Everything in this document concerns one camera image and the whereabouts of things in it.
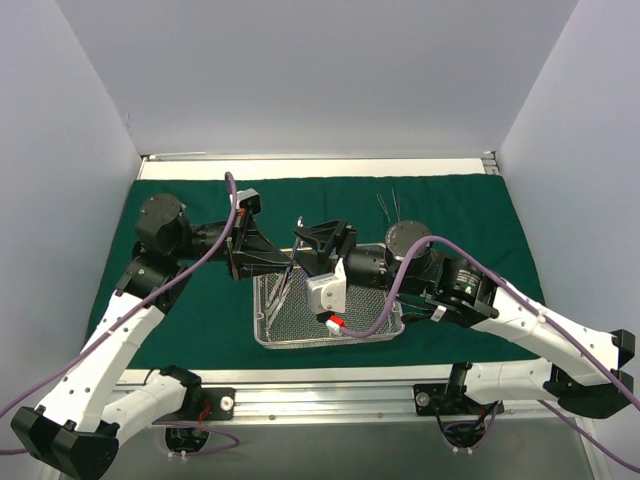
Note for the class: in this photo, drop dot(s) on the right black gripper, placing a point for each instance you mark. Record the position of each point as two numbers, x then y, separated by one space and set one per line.
343 243

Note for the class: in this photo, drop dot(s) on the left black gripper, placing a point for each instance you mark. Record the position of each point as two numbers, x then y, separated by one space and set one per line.
235 248

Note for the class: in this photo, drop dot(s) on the short steel tweezers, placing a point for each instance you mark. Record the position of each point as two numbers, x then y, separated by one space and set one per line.
383 207

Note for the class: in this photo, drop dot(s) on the wire mesh instrument tray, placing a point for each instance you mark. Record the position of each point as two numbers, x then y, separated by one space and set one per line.
295 326

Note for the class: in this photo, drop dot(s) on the green surgical drape cloth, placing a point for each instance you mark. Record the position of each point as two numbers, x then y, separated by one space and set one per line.
211 325

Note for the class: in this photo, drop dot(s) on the steel forceps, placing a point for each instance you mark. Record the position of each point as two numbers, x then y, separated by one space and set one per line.
289 270

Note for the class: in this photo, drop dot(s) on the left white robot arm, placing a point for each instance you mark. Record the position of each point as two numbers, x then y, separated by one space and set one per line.
168 251

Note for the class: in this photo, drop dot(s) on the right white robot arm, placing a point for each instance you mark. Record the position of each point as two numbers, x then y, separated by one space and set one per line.
579 368

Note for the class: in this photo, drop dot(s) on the steel surgical scissors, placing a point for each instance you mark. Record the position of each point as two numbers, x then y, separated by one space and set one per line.
275 297

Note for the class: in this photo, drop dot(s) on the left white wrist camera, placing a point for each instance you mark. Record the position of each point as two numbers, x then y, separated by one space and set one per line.
249 200

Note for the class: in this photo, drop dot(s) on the aluminium front rail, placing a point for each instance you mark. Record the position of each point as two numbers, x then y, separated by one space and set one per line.
263 397

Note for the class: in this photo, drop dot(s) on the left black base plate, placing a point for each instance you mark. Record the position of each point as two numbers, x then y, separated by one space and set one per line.
216 404

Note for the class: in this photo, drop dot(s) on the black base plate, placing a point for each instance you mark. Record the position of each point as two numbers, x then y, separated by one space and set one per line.
216 404
439 398

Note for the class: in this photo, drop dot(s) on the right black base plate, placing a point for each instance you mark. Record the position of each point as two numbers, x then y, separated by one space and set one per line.
439 398

